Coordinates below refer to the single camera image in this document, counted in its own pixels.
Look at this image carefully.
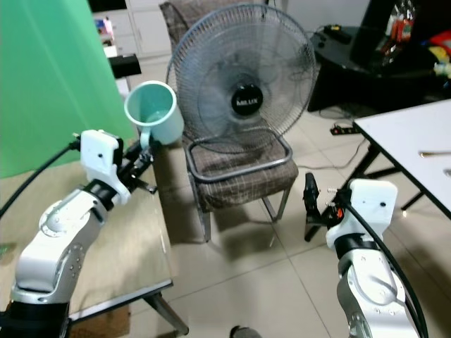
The black power strip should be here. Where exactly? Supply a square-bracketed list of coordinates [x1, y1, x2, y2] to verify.
[330, 123, 369, 137]

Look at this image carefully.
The red label plastic bottle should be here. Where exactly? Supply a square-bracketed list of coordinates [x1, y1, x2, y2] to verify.
[386, 0, 416, 47]

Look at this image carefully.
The brown checked metal chair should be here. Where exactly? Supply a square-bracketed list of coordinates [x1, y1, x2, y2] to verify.
[159, 0, 301, 244]

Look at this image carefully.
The black robot foot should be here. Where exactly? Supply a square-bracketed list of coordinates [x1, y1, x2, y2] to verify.
[228, 325, 263, 338]

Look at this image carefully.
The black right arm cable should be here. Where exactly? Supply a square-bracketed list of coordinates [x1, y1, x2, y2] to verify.
[342, 199, 431, 338]

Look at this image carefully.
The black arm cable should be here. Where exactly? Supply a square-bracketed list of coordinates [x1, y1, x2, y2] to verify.
[342, 199, 431, 338]
[0, 139, 83, 218]

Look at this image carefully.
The yellow snack bag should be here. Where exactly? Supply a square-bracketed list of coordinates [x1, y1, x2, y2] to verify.
[428, 39, 451, 63]

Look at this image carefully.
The grey electric fan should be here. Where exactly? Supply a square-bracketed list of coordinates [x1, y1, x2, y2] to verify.
[167, 4, 319, 146]

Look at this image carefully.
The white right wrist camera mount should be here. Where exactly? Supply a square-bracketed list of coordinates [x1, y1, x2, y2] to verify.
[337, 178, 400, 249]

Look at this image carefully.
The white folding table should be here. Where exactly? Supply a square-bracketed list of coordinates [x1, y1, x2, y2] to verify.
[304, 99, 451, 244]

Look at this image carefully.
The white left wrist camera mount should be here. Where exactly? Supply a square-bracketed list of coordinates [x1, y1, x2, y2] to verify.
[80, 129, 123, 199]

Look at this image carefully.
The white cabinet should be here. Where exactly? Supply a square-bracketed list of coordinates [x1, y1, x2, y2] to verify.
[89, 0, 171, 58]

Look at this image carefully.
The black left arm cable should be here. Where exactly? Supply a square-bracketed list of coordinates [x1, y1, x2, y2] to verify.
[0, 139, 83, 218]

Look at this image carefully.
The black TV stand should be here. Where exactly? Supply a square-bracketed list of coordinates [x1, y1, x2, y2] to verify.
[309, 25, 451, 113]

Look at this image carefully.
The black box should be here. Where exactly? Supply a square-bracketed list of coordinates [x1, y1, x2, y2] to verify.
[109, 54, 142, 79]

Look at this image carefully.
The teal plastic cup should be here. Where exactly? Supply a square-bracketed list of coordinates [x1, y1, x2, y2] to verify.
[125, 80, 185, 151]

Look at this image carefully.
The thin floor cable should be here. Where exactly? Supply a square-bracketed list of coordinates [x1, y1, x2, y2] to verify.
[295, 132, 367, 174]

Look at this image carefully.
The green backdrop screen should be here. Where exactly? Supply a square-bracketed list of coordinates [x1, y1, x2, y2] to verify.
[0, 0, 140, 181]

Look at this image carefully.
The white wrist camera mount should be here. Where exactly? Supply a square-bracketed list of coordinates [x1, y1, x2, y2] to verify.
[337, 178, 400, 249]
[80, 129, 123, 199]

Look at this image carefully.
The black device with yellow mark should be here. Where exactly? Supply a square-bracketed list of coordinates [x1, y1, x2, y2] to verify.
[322, 25, 354, 44]

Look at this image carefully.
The black television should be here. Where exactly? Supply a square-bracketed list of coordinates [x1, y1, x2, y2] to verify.
[347, 0, 451, 65]

